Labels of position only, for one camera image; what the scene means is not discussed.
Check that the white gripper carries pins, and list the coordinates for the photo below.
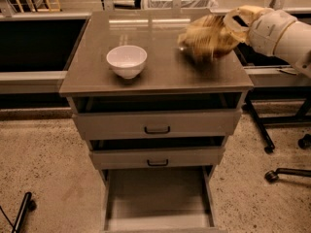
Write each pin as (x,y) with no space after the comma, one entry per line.
(269,30)

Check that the brown chip bag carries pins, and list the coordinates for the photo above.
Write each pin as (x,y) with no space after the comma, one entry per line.
(206,39)

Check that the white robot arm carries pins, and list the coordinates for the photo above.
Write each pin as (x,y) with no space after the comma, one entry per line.
(295,47)

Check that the grey top drawer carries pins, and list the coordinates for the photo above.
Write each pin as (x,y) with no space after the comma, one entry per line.
(162,124)

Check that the grey drawer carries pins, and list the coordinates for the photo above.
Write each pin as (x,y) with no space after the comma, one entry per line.
(162,124)
(157,152)
(159,200)

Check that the grey drawer cabinet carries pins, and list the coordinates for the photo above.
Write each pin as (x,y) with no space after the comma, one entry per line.
(169,81)

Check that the grey middle drawer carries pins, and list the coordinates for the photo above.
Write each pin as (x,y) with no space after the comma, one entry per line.
(157,152)

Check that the grey bottom drawer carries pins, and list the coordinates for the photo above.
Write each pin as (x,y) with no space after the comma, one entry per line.
(159,200)

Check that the white ceramic bowl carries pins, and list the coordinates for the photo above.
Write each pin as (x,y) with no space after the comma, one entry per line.
(127,61)

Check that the black caster wheel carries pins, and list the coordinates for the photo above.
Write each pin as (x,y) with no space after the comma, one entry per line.
(305,142)

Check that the black chair leg with caster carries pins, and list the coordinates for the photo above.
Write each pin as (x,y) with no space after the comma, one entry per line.
(273,175)

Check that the black stand leg left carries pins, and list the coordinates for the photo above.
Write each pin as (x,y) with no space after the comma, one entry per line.
(27,205)

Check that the white wire basket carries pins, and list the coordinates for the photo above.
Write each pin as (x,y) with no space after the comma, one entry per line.
(185,4)

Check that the black table leg frame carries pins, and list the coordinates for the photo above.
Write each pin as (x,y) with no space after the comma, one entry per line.
(300,117)

